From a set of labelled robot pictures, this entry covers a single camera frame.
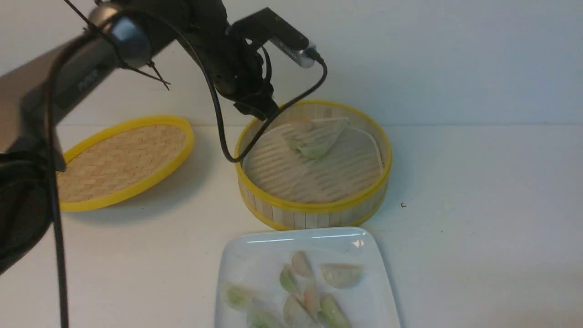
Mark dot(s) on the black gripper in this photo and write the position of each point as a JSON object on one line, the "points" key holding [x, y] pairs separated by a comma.
{"points": [[234, 67]]}

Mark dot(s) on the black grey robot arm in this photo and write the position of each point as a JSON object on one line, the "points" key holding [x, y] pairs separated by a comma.
{"points": [[126, 34]]}

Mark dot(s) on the pink dumpling top of plate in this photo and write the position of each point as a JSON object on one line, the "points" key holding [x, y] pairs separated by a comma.
{"points": [[301, 265]]}

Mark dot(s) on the pink dumpling of plate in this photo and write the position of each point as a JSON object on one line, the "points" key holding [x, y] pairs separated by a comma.
{"points": [[311, 299], [301, 265]]}

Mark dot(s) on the white square plate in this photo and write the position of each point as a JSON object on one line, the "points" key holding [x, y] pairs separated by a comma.
{"points": [[254, 262]]}

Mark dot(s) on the small green dumpling on plate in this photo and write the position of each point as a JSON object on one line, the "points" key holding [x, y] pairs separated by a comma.
{"points": [[287, 280]]}

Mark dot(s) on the green dumpling left of plate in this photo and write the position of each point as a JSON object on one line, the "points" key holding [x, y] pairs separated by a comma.
{"points": [[237, 296]]}

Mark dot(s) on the green dumpling of plate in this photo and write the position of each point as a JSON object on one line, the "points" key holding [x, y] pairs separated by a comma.
{"points": [[260, 317], [237, 296], [331, 314]]}

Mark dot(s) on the pale dumpling right of plate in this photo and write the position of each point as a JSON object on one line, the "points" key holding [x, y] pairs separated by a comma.
{"points": [[341, 275]]}

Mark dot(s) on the pink dumpling middle of plate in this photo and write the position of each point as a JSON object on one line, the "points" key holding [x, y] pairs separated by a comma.
{"points": [[311, 299]]}

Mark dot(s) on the green dumpling bottom of plate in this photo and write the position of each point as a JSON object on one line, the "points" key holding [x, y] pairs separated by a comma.
{"points": [[260, 317]]}

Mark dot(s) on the white dumpling centre of plate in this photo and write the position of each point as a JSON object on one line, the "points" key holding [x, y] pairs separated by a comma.
{"points": [[296, 316]]}

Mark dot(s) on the green dumpling right of plate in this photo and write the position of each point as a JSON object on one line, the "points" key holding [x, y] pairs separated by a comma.
{"points": [[331, 314]]}

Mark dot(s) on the green dumpling centre in steamer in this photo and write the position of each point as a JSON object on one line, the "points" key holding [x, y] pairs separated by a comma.
{"points": [[314, 144]]}

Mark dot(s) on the white steamer liner paper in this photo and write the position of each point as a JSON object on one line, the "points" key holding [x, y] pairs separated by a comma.
{"points": [[352, 165]]}

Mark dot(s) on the yellow-rimmed bamboo steamer basket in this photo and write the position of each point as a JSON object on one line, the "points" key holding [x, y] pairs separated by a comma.
{"points": [[282, 214]]}

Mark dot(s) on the yellow-rimmed woven steamer lid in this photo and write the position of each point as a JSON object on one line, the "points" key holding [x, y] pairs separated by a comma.
{"points": [[123, 161]]}

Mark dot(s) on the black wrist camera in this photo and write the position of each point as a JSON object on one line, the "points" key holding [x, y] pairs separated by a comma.
{"points": [[267, 26]]}

